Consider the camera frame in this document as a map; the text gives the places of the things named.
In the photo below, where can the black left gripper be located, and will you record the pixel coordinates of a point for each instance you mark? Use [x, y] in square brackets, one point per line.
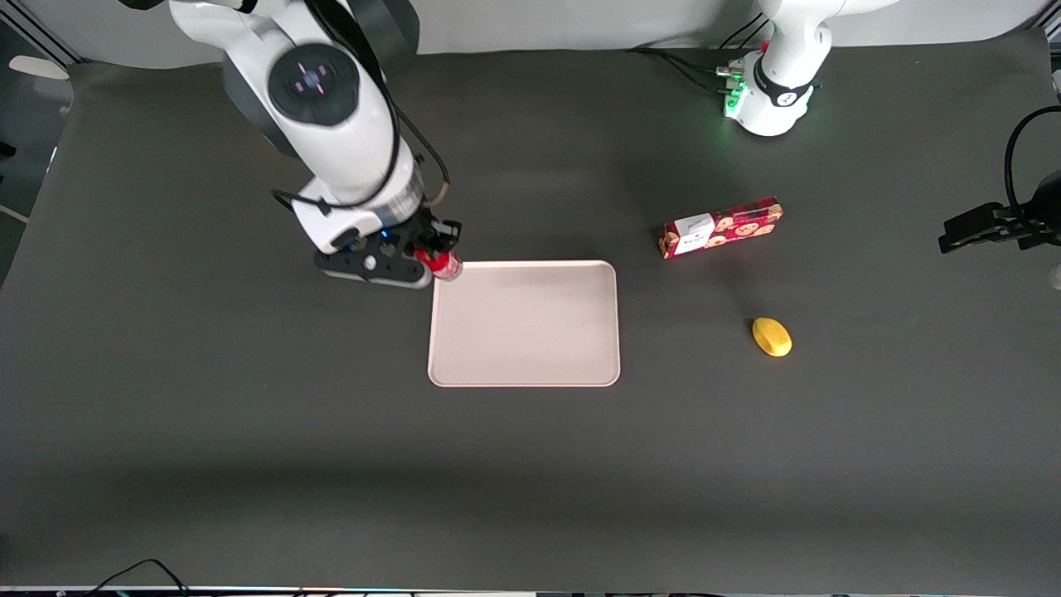
[1018, 225]

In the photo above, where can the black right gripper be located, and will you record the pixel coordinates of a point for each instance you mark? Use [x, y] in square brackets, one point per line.
[424, 231]

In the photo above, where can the red coke bottle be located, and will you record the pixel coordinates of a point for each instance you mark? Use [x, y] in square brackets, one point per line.
[445, 265]

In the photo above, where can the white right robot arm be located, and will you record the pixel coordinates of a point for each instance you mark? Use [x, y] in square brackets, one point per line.
[331, 108]

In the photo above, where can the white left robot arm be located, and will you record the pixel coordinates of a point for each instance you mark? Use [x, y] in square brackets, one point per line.
[779, 83]

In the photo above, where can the pale pink rectangular tray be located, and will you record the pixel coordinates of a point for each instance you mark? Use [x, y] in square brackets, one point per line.
[524, 327]

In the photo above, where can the yellow lemon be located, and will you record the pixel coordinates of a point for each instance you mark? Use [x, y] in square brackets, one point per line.
[772, 337]

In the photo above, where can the red cookie box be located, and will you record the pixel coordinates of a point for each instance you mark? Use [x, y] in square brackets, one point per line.
[719, 227]

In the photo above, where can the white flat background object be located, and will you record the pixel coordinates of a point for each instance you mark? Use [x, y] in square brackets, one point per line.
[37, 67]

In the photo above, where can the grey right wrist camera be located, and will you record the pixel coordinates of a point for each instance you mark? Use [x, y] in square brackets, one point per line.
[373, 269]

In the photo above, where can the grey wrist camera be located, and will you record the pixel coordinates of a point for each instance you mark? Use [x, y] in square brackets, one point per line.
[373, 269]
[1056, 277]

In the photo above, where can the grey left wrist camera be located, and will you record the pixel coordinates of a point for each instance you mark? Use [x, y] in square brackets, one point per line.
[1056, 277]

